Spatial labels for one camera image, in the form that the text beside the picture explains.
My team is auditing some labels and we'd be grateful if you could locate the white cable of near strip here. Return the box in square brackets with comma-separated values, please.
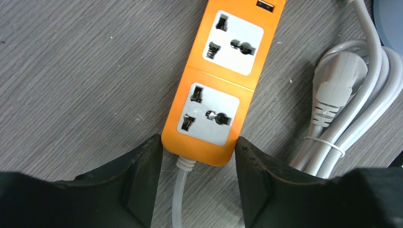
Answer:
[171, 157, 197, 228]

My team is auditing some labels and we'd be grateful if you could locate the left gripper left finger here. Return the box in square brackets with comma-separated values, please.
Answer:
[0, 134, 163, 228]

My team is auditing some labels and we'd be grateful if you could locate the orange power strip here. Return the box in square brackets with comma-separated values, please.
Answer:
[162, 0, 286, 171]

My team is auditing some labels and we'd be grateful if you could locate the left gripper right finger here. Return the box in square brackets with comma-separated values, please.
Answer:
[235, 137, 403, 228]

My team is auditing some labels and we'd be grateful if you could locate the white cable of black strip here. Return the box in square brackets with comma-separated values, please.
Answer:
[289, 0, 403, 180]

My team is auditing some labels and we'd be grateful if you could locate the round blue power strip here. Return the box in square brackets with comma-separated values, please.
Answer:
[373, 0, 403, 55]

